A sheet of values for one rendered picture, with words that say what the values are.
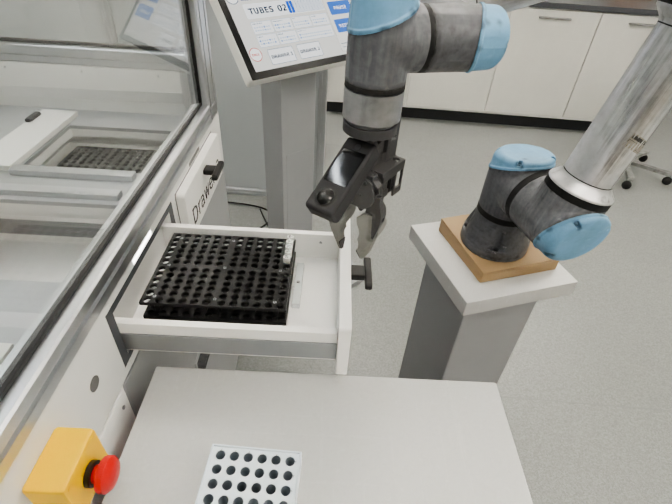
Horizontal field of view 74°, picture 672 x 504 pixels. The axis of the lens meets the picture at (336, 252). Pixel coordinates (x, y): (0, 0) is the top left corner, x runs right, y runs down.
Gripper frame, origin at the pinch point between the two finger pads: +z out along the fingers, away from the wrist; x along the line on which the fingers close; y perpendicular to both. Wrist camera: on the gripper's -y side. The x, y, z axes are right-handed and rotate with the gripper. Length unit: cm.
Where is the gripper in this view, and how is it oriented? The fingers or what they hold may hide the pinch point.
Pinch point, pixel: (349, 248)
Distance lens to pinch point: 68.7
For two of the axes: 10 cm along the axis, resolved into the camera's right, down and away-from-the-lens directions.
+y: 5.9, -4.8, 6.5
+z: -0.6, 7.7, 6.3
